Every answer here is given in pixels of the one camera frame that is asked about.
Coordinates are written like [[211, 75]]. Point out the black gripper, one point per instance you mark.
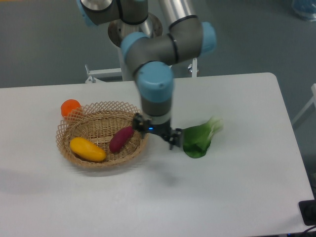
[[164, 130]]

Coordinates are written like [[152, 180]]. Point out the woven wicker basket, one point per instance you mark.
[[98, 123]]

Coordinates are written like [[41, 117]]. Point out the yellow mango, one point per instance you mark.
[[87, 150]]

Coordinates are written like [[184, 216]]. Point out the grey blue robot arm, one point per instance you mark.
[[155, 82]]

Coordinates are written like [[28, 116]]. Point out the purple sweet potato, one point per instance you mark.
[[120, 138]]

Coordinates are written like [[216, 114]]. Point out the green bok choy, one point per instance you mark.
[[197, 139]]

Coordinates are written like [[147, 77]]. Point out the orange tangerine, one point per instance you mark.
[[68, 106]]

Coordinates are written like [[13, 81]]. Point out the black device at table corner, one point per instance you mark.
[[308, 211]]

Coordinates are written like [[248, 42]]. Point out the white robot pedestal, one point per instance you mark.
[[106, 72]]

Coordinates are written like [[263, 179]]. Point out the white frame at right edge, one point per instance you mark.
[[306, 111]]

